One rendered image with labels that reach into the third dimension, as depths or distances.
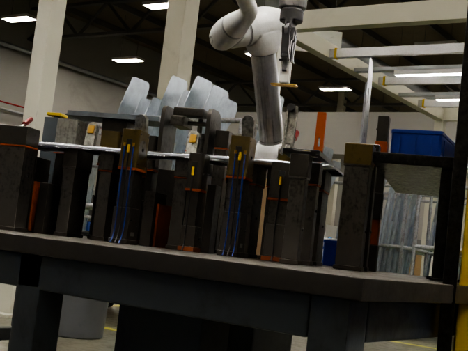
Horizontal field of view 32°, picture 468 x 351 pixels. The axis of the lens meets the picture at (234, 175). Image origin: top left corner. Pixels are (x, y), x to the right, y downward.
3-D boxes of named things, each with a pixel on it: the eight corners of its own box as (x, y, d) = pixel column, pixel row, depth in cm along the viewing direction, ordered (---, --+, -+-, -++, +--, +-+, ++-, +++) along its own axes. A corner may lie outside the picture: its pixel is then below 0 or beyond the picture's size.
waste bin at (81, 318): (21, 330, 562) (35, 224, 569) (73, 329, 604) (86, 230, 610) (73, 342, 534) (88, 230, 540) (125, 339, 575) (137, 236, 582)
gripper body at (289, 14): (283, 14, 266) (280, 42, 266) (278, 5, 258) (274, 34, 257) (306, 14, 264) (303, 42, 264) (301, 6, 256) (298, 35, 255)
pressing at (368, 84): (356, 168, 243) (368, 56, 246) (361, 172, 254) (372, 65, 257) (359, 168, 243) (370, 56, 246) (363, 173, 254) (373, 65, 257)
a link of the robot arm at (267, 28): (247, 189, 349) (289, 174, 359) (269, 200, 336) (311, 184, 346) (227, 9, 319) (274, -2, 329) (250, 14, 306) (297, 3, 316)
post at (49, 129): (27, 230, 310) (43, 116, 313) (37, 232, 317) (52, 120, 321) (45, 232, 307) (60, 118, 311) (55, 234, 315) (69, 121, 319)
